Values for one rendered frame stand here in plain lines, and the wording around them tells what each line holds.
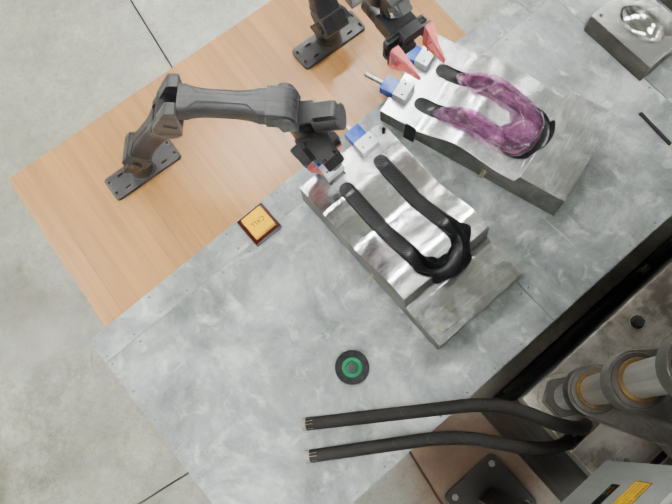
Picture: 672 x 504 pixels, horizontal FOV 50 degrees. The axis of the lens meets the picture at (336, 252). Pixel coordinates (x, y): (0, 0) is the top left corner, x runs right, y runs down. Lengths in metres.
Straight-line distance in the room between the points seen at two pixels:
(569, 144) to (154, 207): 1.03
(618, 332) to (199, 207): 1.07
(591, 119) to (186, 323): 1.09
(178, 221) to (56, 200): 0.33
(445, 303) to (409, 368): 0.18
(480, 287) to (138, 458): 1.42
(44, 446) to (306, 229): 1.37
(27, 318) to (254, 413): 1.31
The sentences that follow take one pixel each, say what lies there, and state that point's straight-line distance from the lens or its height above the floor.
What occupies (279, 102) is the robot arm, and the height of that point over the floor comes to 1.21.
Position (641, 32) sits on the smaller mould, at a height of 0.84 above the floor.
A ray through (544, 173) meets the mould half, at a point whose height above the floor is 0.91.
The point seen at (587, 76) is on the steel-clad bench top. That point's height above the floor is 0.80.
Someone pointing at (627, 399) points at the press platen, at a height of 1.29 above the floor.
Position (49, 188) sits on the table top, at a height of 0.80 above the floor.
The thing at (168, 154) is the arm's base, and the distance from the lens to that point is 1.92.
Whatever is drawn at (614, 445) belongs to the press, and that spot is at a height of 0.79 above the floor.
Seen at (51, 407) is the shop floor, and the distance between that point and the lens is 2.75.
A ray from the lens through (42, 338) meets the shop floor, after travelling 2.80.
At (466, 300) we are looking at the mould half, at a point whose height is 0.86.
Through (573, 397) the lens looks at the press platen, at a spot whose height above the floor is 1.04.
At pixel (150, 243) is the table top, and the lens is 1.86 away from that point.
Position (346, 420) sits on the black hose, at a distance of 1.66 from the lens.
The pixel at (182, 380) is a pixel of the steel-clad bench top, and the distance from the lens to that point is 1.78.
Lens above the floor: 2.51
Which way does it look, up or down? 75 degrees down
